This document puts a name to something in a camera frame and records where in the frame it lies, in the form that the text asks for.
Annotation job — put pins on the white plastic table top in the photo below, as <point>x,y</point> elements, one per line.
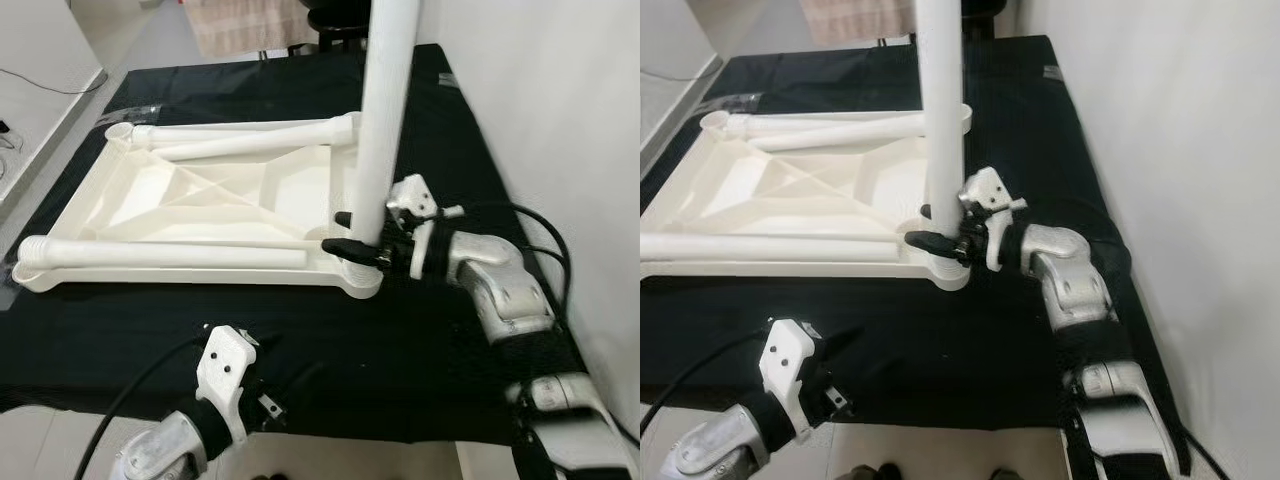
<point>800,185</point>
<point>200,190</point>

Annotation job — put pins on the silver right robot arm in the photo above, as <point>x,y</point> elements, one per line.
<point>1075,280</point>
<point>500,290</point>

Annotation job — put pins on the black left robot foot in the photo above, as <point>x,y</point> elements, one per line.
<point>275,476</point>
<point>882,472</point>

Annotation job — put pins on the black round stool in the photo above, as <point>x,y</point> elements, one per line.
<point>980,20</point>
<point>335,25</point>

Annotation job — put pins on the beige fringed table cloth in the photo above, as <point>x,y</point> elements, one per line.
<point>240,25</point>
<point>850,20</point>

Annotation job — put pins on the clear tape strip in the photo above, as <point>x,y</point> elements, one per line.
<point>730,102</point>
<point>150,107</point>
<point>10,302</point>

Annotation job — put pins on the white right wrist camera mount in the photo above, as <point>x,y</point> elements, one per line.
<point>985,185</point>
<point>410,195</point>

